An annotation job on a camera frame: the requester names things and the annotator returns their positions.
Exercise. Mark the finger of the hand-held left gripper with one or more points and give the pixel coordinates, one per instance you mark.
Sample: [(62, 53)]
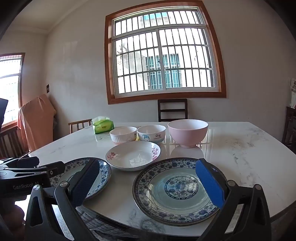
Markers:
[(52, 170), (27, 161)]

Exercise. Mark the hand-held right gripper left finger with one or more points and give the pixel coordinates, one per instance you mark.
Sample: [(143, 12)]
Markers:
[(84, 185)]

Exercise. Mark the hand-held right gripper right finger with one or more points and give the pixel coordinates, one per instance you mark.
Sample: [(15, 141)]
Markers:
[(209, 183)]

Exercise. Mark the blue patterned plate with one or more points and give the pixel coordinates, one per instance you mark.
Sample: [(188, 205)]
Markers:
[(105, 172), (175, 187)]

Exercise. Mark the pink bowl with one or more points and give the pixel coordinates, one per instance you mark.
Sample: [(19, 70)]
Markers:
[(187, 134)]

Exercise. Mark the white floral plate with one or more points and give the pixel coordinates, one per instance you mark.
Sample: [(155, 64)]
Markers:
[(133, 157)]

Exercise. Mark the white ribbed bowl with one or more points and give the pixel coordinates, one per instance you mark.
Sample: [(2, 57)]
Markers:
[(122, 138)]

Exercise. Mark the white bowl blue cartoon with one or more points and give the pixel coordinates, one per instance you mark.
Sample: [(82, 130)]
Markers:
[(151, 136)]

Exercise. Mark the person's left hand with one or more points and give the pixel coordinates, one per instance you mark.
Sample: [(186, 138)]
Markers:
[(19, 210)]

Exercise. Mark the dark wooden bench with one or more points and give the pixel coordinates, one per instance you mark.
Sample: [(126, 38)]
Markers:
[(11, 141)]

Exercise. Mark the light wooden chair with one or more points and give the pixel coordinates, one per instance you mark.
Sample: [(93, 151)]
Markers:
[(79, 122)]

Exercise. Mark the green tissue pack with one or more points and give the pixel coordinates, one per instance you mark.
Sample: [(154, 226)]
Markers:
[(104, 127)]

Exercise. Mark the small barred window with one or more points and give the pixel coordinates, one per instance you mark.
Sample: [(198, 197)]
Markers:
[(11, 81)]

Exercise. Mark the dark carved wooden chair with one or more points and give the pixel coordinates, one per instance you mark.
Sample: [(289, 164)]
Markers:
[(290, 125)]

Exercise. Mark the large barred window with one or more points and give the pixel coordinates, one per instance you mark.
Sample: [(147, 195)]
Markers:
[(108, 58)]

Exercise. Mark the dark wall switch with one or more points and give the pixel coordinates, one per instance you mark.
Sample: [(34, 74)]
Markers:
[(47, 88)]

